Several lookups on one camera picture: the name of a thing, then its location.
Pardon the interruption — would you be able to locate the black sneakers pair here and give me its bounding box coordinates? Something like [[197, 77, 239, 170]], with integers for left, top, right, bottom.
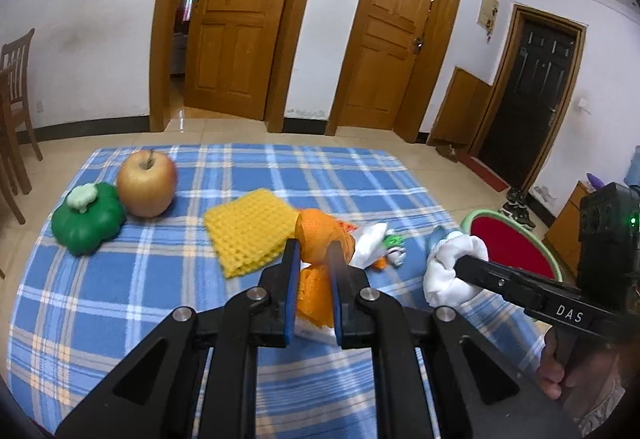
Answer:
[[500, 188, 536, 231]]

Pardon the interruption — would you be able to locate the yellow foam fruit net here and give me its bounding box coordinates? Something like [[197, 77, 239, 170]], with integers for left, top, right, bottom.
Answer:
[[204, 189, 298, 279]]

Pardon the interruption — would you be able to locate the red doormat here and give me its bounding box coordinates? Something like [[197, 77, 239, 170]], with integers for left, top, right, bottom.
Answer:
[[457, 151, 510, 192]]

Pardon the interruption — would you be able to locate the wooden shoe cabinet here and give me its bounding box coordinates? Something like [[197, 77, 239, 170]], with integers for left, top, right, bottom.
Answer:
[[427, 66, 492, 148]]

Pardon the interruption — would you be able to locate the black entrance door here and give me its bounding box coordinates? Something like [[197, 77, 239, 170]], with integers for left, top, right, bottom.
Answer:
[[478, 21, 576, 188]]

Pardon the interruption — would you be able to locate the white green candy wrapper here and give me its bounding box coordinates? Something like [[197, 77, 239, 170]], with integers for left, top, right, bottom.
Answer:
[[349, 222, 407, 270]]

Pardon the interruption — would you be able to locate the person's right hand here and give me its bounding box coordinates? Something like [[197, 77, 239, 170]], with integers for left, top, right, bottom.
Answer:
[[536, 327, 620, 407]]

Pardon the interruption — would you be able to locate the open wooden door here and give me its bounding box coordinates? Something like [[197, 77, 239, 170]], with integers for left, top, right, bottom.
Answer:
[[184, 0, 285, 120]]

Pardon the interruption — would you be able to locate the orange snack wrapper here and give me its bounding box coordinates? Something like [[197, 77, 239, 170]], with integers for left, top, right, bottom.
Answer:
[[294, 208, 356, 344]]

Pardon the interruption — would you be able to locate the white tissue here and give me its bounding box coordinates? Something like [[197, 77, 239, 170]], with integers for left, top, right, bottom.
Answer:
[[423, 227, 488, 309]]

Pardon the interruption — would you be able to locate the beige wall electrical box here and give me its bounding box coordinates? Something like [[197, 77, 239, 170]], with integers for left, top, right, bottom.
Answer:
[[477, 0, 499, 34]]

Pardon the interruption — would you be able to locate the wooden side cabinet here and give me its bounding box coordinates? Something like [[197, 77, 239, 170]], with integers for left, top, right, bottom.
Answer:
[[544, 180, 590, 273]]

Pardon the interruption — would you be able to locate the closed wooden door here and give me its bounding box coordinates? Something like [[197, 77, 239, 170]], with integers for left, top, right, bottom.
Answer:
[[338, 0, 432, 130]]

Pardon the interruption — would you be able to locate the red bin green rim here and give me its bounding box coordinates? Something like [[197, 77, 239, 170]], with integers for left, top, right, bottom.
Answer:
[[461, 210, 564, 282]]

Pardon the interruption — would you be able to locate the red yellow apple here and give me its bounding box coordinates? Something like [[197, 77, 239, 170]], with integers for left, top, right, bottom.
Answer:
[[116, 149, 178, 218]]

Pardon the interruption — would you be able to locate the wooden chair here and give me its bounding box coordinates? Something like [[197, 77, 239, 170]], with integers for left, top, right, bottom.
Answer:
[[1, 29, 43, 225]]

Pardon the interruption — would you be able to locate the green toy pepper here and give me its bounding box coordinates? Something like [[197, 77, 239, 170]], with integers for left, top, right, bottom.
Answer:
[[51, 182, 127, 256]]

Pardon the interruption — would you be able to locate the blue plaid tablecloth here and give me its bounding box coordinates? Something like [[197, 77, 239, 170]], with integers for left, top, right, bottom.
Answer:
[[6, 144, 544, 438]]

